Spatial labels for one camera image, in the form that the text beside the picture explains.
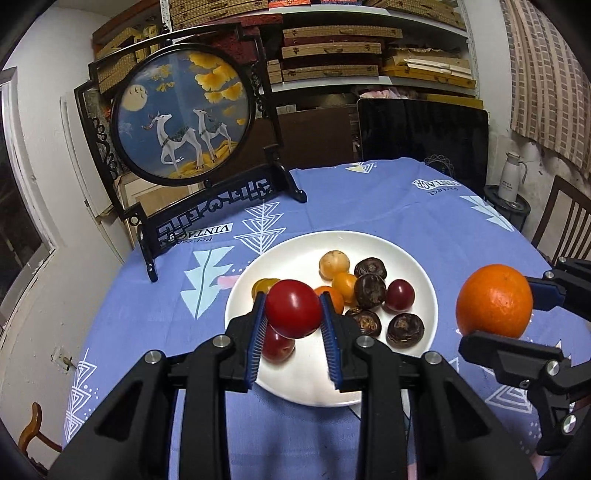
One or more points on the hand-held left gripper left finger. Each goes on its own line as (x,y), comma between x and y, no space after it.
(257,344)

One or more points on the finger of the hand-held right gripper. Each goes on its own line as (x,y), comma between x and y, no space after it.
(508,357)
(547,293)

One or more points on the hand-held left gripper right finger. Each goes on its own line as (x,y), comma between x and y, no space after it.
(333,350)

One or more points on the dark brown water chestnut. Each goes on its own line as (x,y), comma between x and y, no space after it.
(405,330)
(364,321)
(369,291)
(370,267)

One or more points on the red cherry tomato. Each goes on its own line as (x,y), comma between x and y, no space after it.
(293,307)

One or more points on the large deep orange mandarin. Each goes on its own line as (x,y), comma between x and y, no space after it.
(494,300)

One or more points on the small yellow-orange mandarin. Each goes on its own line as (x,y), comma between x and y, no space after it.
(344,285)

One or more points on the tan longan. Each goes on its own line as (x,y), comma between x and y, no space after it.
(334,264)

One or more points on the white oval plate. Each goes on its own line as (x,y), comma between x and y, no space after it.
(295,258)

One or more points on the red tomato on plate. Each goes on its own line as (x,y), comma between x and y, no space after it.
(277,349)

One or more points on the dark wooden chair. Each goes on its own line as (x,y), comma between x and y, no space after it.
(558,217)

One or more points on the dark red plum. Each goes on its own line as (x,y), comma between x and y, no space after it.
(400,295)

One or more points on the small black round stand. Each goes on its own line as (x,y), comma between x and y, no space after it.
(505,214)

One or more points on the white thermos jug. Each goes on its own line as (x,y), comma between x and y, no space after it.
(511,177)

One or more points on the blue patterned tablecloth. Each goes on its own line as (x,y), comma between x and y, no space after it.
(369,203)

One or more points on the black flat panel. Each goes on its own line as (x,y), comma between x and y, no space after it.
(422,134)

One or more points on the brown cardboard box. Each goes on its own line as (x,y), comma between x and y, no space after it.
(314,138)

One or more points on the checked curtain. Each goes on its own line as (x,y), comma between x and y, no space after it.
(545,69)

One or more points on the brown wooden chair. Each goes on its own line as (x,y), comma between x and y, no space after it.
(34,434)

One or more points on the black framed deer table screen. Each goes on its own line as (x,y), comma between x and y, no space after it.
(180,115)

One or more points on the white shelf unit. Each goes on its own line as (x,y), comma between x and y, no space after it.
(468,55)

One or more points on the white framed window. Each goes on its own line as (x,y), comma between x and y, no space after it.
(18,221)

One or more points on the white wall socket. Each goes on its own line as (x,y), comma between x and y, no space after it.
(62,359)

